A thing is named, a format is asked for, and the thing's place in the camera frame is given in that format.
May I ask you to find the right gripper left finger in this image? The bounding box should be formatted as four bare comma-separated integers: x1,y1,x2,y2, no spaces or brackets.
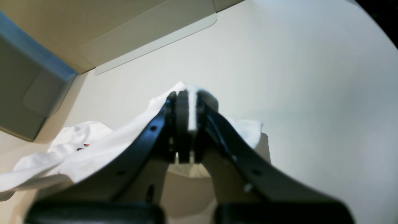
25,91,188,224

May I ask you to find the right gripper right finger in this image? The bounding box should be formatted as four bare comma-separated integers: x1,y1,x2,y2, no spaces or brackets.
195,91,354,224

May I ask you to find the white printed t-shirt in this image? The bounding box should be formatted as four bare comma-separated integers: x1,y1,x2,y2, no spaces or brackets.
0,82,264,202

